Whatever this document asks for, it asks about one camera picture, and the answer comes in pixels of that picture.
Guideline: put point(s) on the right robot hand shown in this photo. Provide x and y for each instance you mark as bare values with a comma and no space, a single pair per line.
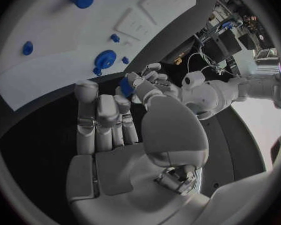
121,168

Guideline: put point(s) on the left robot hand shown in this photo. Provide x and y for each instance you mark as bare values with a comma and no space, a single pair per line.
160,80

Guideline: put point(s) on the blue block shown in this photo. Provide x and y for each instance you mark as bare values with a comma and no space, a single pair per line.
126,87

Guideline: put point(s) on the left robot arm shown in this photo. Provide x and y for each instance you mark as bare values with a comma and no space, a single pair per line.
213,93

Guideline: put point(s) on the white task board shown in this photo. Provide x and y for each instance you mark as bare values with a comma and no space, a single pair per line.
60,31

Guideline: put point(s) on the small blue peg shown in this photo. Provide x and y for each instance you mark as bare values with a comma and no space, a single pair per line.
114,37
125,60

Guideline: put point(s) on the blue gear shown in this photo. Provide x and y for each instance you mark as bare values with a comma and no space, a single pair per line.
105,58

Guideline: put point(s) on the cluttered workshop desk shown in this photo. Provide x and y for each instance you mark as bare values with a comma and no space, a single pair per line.
224,39

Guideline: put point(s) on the blue round plug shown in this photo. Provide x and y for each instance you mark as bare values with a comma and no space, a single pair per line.
27,48

